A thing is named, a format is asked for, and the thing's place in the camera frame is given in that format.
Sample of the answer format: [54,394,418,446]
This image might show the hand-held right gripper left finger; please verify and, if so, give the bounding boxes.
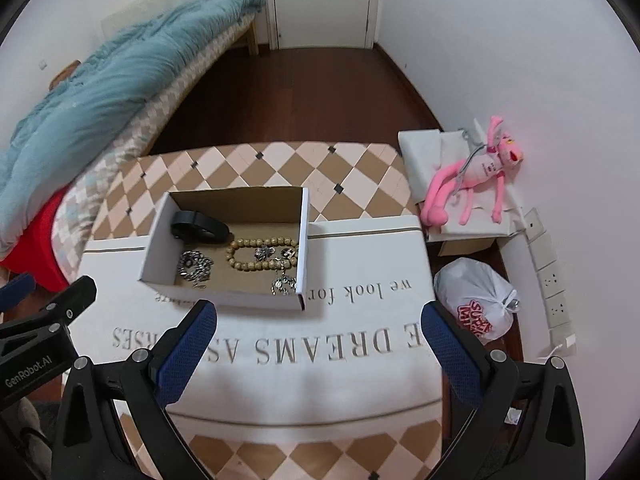
[52,300,218,480]

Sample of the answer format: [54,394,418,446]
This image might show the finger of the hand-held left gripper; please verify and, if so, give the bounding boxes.
[0,275,97,345]
[0,273,37,312]

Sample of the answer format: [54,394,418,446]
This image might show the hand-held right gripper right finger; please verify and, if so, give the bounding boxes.
[421,300,586,480]

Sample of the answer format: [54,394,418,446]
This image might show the chunky silver chain bracelet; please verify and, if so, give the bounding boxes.
[177,250,215,289]

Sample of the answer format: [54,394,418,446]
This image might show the wooden bead bracelet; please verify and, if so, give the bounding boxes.
[224,237,301,274]

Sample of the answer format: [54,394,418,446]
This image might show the white cardboard box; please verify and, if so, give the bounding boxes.
[138,186,311,313]

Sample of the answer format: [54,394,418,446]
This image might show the thin silver chain necklace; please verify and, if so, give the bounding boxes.
[270,272,299,299]

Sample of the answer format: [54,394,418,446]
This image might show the black wristband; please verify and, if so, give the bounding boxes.
[170,209,231,242]

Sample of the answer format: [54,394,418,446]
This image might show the red blanket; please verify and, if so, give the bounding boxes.
[0,191,72,293]

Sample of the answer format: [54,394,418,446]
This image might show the white plastic bag red print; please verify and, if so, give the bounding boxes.
[433,257,521,345]

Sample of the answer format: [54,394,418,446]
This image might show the brown cardboard box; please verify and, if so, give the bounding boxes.
[437,231,499,258]

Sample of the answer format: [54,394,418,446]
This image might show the diamond pattern printed tablecloth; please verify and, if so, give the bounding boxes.
[67,141,447,480]

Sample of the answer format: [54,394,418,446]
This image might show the pink plush toy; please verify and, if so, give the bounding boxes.
[419,115,526,229]

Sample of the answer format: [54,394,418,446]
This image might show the checkered bed sheet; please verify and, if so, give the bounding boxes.
[50,22,253,281]

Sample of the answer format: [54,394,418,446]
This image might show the light blue quilt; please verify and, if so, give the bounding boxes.
[0,0,267,244]

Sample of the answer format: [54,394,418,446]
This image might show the brown wooden headboard piece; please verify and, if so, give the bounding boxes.
[50,59,82,89]

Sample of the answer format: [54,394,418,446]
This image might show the white door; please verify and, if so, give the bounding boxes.
[270,0,384,51]

